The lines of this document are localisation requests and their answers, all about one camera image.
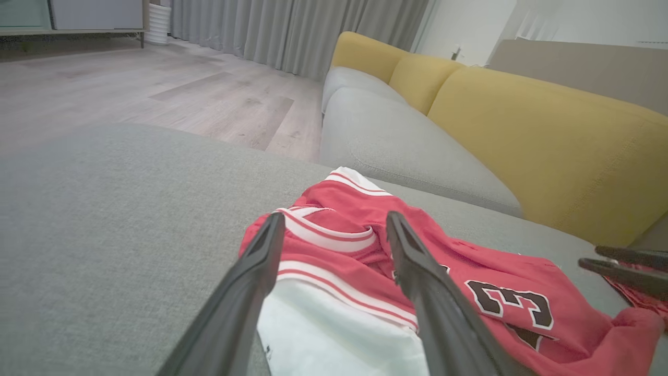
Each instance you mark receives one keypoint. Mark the white ribbed cylinder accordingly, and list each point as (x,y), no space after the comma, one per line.
(157,23)

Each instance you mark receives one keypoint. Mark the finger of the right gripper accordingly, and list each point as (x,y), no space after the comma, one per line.
(636,257)
(631,277)

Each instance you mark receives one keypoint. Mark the grey pleated curtain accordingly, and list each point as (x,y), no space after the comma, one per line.
(297,31)

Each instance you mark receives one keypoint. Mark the beige upholstered panel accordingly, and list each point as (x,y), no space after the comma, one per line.
(584,73)

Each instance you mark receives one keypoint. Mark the grey sofa seat cushion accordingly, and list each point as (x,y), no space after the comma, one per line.
(349,83)
(407,151)

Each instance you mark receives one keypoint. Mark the white low cabinet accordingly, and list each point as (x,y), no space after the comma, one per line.
(78,15)

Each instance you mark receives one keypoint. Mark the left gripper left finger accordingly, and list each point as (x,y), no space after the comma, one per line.
(229,324)

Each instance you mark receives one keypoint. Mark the red white-sleeved jersey shirt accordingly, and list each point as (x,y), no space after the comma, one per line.
(469,261)

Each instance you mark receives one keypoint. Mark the wide yellow sofa back cushion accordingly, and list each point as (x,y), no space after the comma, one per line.
(548,156)

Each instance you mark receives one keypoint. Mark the large grey chaise cushion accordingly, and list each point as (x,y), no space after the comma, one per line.
(104,235)

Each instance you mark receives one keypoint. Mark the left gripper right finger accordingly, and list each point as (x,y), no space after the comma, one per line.
(449,334)

